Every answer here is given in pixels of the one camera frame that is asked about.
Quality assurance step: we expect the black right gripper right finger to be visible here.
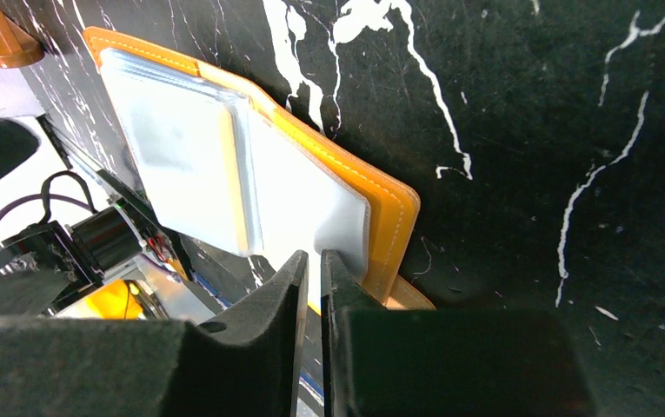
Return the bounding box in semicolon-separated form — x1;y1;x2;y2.
321;249;596;416

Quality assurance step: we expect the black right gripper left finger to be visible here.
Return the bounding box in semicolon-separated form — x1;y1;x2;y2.
0;251;309;416

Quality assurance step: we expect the orange leather card holder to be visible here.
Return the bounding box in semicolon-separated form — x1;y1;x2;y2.
83;27;432;309

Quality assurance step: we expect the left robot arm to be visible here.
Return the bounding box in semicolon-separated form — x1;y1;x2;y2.
0;170;176;317

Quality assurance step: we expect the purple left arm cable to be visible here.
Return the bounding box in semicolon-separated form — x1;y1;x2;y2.
0;193;94;260

